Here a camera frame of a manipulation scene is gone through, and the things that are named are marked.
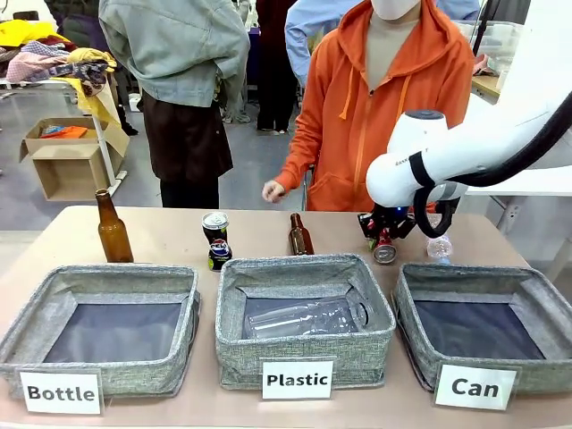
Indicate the red crushed can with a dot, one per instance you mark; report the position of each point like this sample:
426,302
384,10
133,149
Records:
384,250

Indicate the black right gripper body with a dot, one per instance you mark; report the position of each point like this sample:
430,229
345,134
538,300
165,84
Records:
388,221

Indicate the small brown glass bottle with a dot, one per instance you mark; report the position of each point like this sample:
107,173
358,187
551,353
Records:
300,237

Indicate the white Can label card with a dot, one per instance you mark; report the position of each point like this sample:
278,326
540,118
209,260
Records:
475,387

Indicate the white face mask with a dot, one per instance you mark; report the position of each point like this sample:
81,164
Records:
395,6

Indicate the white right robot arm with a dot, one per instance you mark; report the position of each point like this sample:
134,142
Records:
465,143

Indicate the pile of colourful clothes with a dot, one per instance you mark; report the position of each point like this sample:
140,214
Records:
49,53

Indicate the grey basket with Plastic label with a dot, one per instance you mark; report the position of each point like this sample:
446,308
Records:
304,313

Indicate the white clothes table frame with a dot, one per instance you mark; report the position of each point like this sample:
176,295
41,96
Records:
107,152

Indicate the clear plastic storage box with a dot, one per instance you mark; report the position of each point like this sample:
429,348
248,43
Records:
491,44

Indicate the person in orange hoodie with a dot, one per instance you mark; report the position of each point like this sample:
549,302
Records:
357,111

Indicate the white Plastic label card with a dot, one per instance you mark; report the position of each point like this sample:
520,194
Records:
297,380

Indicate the crushed black Pepsi can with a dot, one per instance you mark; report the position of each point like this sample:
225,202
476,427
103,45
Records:
217,243

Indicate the large clear plastic bottle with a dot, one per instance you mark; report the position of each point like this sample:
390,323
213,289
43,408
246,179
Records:
308,318

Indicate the person's right forearm orange sleeve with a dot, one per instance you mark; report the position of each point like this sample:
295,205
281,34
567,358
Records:
297,156

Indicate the white side table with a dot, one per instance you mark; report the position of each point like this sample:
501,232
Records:
532,205

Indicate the grey basket with Can label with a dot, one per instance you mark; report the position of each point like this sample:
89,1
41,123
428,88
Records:
485,322

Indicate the grey basket with Bottle label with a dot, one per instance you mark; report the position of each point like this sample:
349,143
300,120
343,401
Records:
103,328

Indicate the open cardboard box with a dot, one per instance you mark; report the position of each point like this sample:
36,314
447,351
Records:
67,161

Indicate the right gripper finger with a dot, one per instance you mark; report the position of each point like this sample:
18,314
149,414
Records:
372,243
397,235

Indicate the white Bottle label card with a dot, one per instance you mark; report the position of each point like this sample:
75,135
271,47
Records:
61,392

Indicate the person's right hand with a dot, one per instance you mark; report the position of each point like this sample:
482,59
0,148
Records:
273,191

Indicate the person in grey-green jacket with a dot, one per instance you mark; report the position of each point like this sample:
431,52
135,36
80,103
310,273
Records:
179,67

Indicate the person in blue shirt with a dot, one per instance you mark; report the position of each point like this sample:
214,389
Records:
301,36

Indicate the small clear plastic bottle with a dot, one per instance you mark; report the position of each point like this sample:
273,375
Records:
439,248

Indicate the large brown glass bottle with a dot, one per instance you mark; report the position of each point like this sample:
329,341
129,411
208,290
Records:
114,232

